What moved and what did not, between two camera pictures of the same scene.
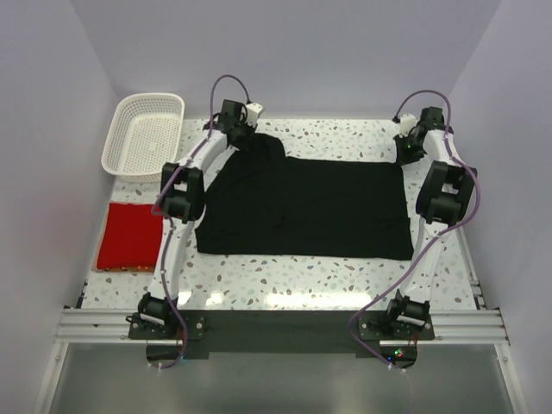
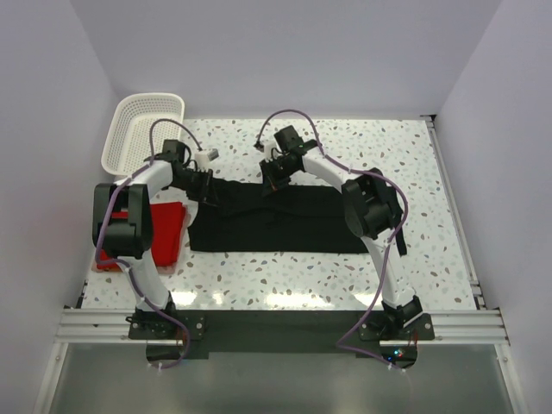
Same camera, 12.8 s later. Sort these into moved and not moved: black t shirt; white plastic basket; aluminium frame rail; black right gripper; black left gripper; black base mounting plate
Moved: black right gripper; black t shirt; black left gripper
Not moved: white plastic basket; aluminium frame rail; black base mounting plate
